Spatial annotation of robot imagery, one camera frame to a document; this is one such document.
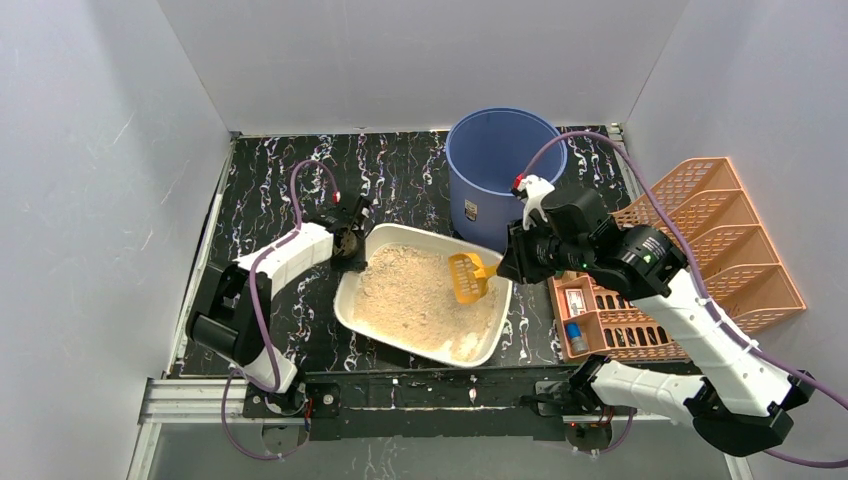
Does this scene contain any white plastic litter box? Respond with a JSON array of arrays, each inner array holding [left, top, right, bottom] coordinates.
[[334, 223, 512, 368]]

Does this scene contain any yellow slotted litter scoop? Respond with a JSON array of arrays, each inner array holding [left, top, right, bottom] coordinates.
[[448, 253, 498, 305]]

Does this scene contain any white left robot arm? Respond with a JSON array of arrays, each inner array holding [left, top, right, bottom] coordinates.
[[185, 196, 372, 394]]

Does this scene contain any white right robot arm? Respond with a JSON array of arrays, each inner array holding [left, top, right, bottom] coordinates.
[[496, 177, 812, 457]]

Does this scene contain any red white small box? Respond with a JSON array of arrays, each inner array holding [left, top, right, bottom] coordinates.
[[564, 289, 587, 318]]

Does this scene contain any beige cat litter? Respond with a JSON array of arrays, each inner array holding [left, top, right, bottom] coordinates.
[[352, 244, 501, 362]]

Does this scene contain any blue capped small bottle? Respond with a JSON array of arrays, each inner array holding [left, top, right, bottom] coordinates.
[[565, 322, 589, 357]]

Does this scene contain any blue plastic bucket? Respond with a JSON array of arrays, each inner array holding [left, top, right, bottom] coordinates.
[[445, 107, 560, 253]]

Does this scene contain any orange plastic file organizer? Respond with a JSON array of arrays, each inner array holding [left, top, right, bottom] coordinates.
[[548, 157, 806, 362]]

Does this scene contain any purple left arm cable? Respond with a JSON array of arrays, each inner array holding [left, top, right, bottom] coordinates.
[[219, 158, 342, 463]]

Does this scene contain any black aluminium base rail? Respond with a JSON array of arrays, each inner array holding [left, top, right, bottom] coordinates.
[[139, 364, 737, 458]]

